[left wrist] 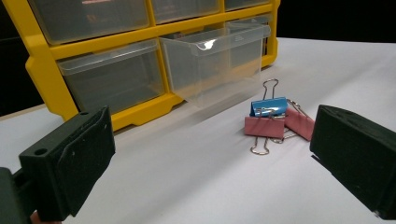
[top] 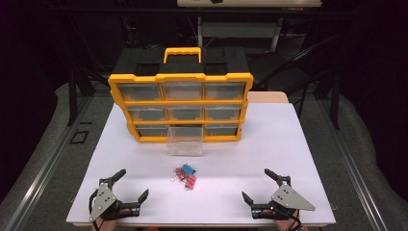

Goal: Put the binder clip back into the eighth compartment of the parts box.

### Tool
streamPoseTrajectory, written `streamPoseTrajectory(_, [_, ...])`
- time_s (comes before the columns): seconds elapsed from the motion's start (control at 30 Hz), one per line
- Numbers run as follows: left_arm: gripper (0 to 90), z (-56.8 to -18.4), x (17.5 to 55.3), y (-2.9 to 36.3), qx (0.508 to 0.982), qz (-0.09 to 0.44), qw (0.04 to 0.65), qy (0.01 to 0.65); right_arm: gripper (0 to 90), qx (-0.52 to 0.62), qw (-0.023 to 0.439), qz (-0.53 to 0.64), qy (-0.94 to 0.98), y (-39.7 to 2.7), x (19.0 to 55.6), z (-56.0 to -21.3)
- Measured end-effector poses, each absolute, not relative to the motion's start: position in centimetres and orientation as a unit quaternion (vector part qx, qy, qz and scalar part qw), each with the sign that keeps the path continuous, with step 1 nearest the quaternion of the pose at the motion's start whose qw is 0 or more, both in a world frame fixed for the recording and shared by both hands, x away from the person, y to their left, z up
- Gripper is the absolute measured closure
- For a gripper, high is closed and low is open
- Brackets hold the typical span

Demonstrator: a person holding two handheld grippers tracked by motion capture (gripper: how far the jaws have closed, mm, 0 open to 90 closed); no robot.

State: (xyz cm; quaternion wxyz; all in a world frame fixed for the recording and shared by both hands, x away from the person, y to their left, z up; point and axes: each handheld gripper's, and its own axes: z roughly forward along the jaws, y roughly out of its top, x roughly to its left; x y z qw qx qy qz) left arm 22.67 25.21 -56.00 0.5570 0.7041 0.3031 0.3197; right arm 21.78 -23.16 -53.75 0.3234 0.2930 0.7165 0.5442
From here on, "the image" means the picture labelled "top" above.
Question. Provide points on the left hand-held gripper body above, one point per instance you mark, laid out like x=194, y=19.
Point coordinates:
x=104, y=200

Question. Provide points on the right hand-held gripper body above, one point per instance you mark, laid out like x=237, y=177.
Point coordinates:
x=287, y=197

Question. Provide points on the blue binder clip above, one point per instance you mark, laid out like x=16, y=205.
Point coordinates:
x=188, y=169

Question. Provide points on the clear plastic organizer drawer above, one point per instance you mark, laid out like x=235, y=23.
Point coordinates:
x=185, y=148

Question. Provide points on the person's left hand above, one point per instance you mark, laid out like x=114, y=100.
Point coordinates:
x=107, y=226

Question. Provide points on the person's right hand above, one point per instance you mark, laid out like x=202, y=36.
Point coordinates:
x=287, y=225

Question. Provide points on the set of clear plastic drawers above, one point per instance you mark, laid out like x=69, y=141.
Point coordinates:
x=144, y=112

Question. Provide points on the wooden table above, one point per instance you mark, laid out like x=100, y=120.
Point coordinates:
x=267, y=97

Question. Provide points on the black metal stand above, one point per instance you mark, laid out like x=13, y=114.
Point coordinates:
x=72, y=96

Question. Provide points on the black folding chair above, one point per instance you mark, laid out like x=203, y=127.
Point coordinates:
x=279, y=72

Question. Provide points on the yellow black organizer cabinet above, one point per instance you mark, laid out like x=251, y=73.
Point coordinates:
x=179, y=77

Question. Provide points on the light table with metal legs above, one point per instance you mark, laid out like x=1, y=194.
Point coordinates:
x=250, y=3

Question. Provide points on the small dark object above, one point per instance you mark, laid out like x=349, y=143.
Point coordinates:
x=216, y=1

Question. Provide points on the grey metal floor rail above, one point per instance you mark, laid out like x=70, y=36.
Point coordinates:
x=48, y=166
x=352, y=166

